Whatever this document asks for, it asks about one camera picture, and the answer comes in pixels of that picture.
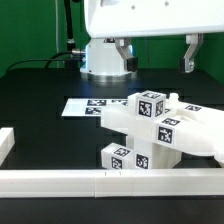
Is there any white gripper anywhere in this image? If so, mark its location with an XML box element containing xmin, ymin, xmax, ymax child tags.
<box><xmin>84</xmin><ymin>0</ymin><xmax>224</xmax><ymax>73</ymax></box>

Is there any white tagged chair nut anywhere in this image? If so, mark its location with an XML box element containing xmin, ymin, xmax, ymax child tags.
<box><xmin>128</xmin><ymin>90</ymin><xmax>166</xmax><ymax>120</ymax></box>

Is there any white chair back frame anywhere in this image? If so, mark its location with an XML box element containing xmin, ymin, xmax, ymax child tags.
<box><xmin>101</xmin><ymin>93</ymin><xmax>224</xmax><ymax>165</ymax></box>

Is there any white chair seat plate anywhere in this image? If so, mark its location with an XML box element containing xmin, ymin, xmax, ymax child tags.
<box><xmin>126</xmin><ymin>135</ymin><xmax>182</xmax><ymax>169</ymax></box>

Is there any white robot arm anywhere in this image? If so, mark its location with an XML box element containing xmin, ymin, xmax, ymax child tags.
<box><xmin>81</xmin><ymin>0</ymin><xmax>224</xmax><ymax>80</ymax></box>

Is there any white marker base sheet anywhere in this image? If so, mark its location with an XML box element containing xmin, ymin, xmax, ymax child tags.
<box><xmin>62</xmin><ymin>98</ymin><xmax>127</xmax><ymax>117</ymax></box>

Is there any black cable bundle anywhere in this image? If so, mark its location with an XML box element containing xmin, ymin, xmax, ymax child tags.
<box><xmin>6</xmin><ymin>0</ymin><xmax>88</xmax><ymax>73</ymax></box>

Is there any white U-shaped fence frame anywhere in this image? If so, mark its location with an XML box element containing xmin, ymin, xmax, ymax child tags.
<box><xmin>0</xmin><ymin>128</ymin><xmax>224</xmax><ymax>198</ymax></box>

